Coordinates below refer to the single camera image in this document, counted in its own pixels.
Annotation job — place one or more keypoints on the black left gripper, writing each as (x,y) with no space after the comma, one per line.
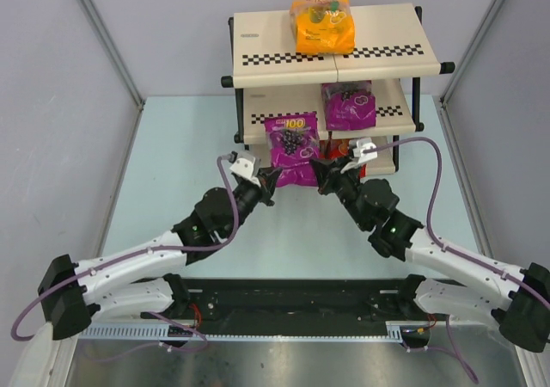
(263,185)

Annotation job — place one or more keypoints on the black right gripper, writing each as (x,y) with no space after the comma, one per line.
(332,181)

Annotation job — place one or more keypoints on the red fruit gummy bag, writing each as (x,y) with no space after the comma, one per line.
(335,148)

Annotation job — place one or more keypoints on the purple grape gummy bag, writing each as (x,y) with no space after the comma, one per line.
(349,106)
(293,141)

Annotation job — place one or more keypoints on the orange mango gummy bag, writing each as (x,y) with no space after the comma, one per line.
(322,26)

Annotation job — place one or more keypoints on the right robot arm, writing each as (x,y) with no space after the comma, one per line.
(512,299)

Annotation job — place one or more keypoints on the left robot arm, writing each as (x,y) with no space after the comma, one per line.
(145,279)

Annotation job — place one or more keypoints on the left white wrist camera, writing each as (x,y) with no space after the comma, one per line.
(245,166)

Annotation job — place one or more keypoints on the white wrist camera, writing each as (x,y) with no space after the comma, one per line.
(360,151)
(245,166)

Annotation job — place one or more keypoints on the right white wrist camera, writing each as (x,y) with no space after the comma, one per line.
(360,151)

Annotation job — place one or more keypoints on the grey cable duct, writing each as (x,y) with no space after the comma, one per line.
(255,331)

